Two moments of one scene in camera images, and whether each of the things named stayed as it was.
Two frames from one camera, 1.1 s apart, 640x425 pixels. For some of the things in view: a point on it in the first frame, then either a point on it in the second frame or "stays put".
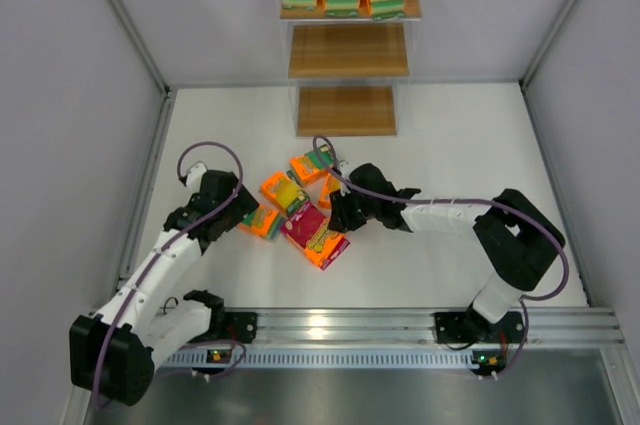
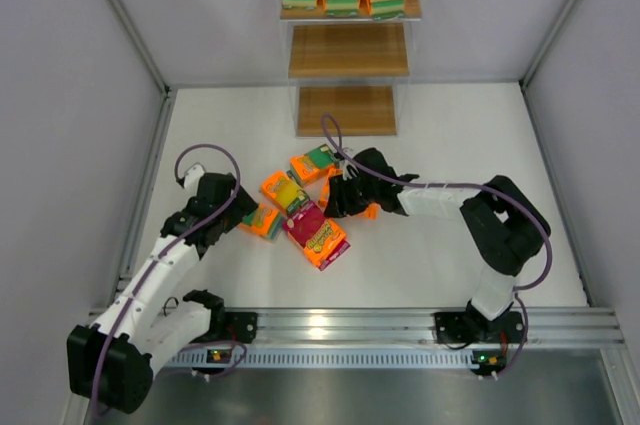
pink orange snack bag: (308, 228) stays put
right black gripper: (341, 210) → (347, 195)
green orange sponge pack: (264, 221) stays put
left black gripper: (239, 203) stays put
